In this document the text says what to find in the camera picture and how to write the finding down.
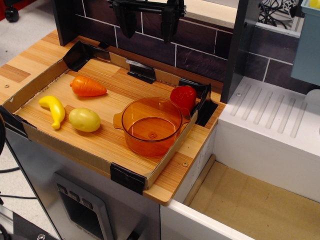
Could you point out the silver toy oven front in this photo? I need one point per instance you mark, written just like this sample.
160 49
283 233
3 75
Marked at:
82 204

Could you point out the light blue bin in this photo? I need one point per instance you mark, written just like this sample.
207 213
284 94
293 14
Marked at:
306 65

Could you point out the red toy strawberry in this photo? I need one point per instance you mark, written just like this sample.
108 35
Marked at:
185 98

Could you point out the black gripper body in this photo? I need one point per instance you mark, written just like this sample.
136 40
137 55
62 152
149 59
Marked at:
148 6

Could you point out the dark grey upright post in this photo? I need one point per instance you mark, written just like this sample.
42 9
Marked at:
246 18

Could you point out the orange transparent plastic pot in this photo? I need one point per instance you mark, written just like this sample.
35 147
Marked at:
151 125

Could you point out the black caster wheel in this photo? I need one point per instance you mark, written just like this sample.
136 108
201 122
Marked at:
11 14

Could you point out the yellow toy potato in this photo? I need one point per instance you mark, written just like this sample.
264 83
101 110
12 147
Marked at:
84 119

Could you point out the white toy sink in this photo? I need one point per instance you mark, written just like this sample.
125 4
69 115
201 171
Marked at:
258 176

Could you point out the cardboard fence with black tape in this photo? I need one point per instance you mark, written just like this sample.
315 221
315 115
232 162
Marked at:
105 151

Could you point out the yellow toy banana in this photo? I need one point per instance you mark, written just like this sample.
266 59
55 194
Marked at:
56 108

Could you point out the orange toy carrot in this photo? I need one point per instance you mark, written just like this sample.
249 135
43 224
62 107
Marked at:
86 87

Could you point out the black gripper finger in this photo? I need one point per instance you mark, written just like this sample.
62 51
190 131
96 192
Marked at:
126 19
169 22

